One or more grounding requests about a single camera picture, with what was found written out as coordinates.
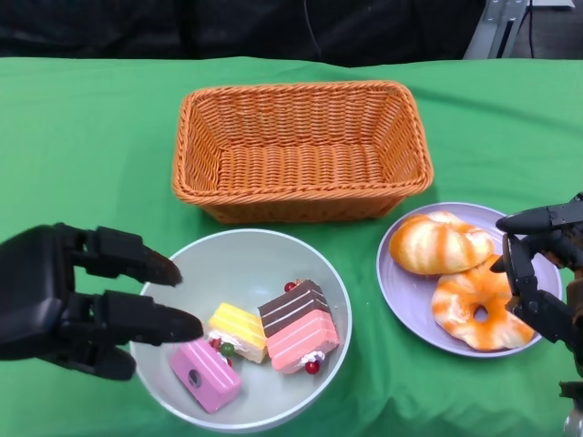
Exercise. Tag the yellow layered cake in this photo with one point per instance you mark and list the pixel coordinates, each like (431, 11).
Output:
(237, 325)

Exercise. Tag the orange wicker basket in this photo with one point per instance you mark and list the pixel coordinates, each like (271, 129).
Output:
(300, 173)

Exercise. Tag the large orange-striped bread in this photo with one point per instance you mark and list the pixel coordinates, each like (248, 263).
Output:
(432, 246)

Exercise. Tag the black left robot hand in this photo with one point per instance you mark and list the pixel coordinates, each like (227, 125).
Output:
(32, 296)

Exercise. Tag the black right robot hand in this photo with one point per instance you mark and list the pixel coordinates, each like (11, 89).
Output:
(546, 314)

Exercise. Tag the magenta layered cake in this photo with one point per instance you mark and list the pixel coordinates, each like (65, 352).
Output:
(209, 378)

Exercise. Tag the lavender plate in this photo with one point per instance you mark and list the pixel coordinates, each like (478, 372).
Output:
(405, 291)

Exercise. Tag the black backdrop cloth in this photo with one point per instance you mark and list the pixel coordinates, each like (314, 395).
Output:
(136, 27)

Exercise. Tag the small orange-striped bread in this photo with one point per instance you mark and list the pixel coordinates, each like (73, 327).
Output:
(455, 305)

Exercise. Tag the grey metal stand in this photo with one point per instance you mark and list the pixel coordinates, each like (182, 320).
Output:
(489, 32)

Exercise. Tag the grey-green bowl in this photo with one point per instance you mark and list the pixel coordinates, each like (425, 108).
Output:
(237, 264)

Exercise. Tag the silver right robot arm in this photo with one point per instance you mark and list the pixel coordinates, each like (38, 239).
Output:
(574, 409)

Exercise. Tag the brown and pink layered cake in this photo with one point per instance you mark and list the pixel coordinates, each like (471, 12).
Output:
(300, 328)

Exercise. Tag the green tablecloth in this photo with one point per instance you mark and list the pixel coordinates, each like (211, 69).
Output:
(501, 136)

